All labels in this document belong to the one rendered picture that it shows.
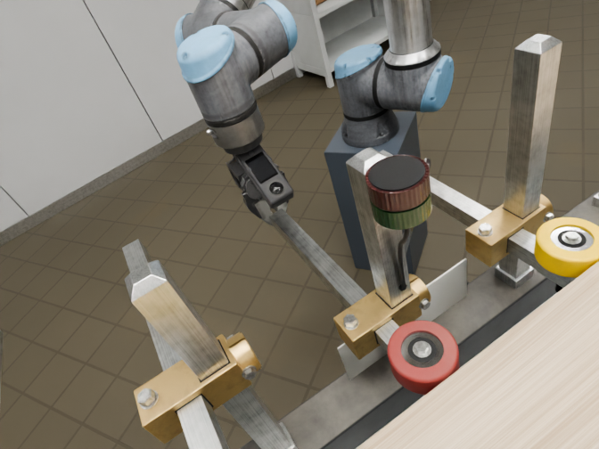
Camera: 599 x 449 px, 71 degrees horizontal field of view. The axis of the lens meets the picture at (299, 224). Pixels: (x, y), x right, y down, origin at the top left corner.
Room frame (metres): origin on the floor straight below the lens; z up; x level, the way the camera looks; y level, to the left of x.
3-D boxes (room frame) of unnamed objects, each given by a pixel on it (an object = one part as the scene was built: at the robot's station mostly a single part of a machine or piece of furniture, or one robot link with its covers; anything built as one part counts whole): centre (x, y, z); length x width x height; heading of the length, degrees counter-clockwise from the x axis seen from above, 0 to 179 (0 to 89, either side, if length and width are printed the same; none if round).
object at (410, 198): (0.32, -0.10, 1.10); 0.06 x 0.06 x 0.02
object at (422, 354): (0.25, -0.08, 0.85); 0.08 x 0.08 x 0.11
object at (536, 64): (0.43, -0.33, 0.89); 0.03 x 0.03 x 0.48; 17
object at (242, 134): (0.66, 0.04, 1.05); 0.10 x 0.09 x 0.05; 106
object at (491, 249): (0.43, -0.31, 0.84); 0.13 x 0.06 x 0.05; 107
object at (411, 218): (0.32, -0.10, 1.07); 0.06 x 0.06 x 0.02
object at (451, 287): (0.39, -0.11, 0.75); 0.26 x 0.01 x 0.10; 107
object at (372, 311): (0.35, -0.07, 0.84); 0.13 x 0.06 x 0.05; 107
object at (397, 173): (0.32, -0.10, 1.00); 0.06 x 0.06 x 0.22; 17
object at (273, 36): (0.75, -0.04, 1.14); 0.12 x 0.12 x 0.09; 41
